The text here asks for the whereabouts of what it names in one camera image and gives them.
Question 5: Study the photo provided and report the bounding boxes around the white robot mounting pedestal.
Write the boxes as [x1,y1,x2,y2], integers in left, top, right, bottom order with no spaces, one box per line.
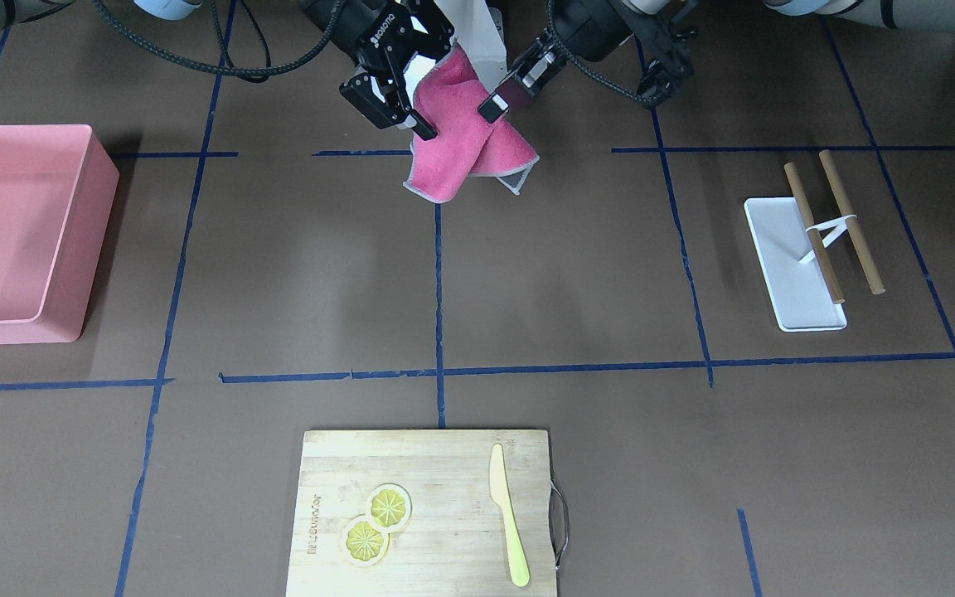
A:
[436,1,507,78]

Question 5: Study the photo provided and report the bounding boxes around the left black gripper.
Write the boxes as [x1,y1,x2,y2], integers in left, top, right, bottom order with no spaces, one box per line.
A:
[477,1,636,124]

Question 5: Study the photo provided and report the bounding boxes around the black braided camera cable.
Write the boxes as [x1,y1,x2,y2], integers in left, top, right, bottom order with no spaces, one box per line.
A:
[92,0,346,82]

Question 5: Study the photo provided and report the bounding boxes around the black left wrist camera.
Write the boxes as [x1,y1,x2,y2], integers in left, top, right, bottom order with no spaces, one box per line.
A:
[624,1,698,107]

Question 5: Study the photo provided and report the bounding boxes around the pink plastic bin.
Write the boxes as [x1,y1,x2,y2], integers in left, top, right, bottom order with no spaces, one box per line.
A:
[0,124,120,345]

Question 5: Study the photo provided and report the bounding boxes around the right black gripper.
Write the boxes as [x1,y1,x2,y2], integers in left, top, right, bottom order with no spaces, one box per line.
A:
[299,1,455,141]

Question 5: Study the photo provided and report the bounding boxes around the white towel rack stand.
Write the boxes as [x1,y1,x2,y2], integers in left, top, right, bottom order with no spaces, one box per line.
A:
[744,149,887,332]

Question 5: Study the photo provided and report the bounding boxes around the pink microfibre cloth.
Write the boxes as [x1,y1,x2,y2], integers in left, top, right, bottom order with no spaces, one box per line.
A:
[403,45,541,204]

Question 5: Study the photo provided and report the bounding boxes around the lemon slice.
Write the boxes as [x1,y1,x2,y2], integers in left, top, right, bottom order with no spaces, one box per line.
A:
[341,517,391,567]
[366,483,413,534]

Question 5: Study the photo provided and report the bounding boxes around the front lemon slice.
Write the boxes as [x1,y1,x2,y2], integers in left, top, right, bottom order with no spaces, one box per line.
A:
[341,517,391,567]

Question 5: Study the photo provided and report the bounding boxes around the bamboo cutting board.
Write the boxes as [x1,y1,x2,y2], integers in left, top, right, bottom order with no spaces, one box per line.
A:
[284,430,562,596]

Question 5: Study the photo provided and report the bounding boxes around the rear lemon slice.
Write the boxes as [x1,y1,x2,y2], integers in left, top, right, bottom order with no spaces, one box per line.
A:
[366,483,413,534]

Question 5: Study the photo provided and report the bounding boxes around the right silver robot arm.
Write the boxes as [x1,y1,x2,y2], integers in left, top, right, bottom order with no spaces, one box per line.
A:
[0,1,456,140]

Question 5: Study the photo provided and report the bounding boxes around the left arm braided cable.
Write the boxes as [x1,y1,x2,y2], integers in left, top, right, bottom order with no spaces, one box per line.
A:
[545,25,669,109]

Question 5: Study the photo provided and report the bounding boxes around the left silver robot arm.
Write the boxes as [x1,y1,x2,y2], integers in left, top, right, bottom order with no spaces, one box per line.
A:
[478,1,955,124]

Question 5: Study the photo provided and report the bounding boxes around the yellow plastic knife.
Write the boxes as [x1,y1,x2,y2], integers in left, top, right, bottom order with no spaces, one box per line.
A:
[488,443,531,587]

